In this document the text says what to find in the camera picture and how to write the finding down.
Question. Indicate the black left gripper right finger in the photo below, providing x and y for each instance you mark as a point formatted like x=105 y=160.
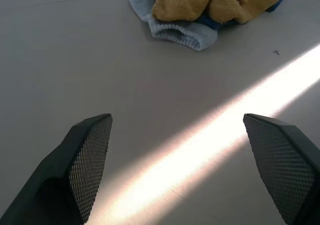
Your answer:
x=282 y=165

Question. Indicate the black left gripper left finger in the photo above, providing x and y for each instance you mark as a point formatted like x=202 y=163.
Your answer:
x=62 y=170

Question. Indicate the yellow terry sock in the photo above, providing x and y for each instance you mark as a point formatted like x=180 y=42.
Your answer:
x=190 y=2

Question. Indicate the large blue sock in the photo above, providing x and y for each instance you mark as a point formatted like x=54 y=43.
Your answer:
x=210 y=22

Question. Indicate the light blue-grey sock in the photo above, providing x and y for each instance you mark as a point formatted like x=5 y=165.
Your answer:
x=175 y=32

